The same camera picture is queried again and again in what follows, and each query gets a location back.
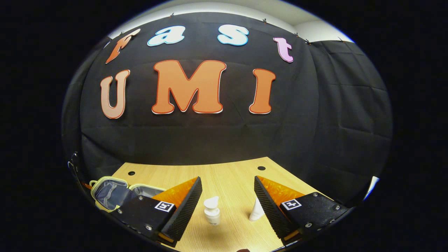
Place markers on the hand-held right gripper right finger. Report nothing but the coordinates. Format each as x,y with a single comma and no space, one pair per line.
269,213

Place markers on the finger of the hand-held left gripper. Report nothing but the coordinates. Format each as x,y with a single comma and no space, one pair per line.
86,185

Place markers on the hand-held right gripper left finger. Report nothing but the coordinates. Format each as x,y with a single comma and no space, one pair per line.
185,213

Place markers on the white squeeze tube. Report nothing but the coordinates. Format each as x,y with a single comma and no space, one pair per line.
256,211

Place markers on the cream yellow suitcase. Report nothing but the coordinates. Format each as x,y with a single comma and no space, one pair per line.
108,194

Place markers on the white pump bottle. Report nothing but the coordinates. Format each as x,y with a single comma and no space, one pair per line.
212,215

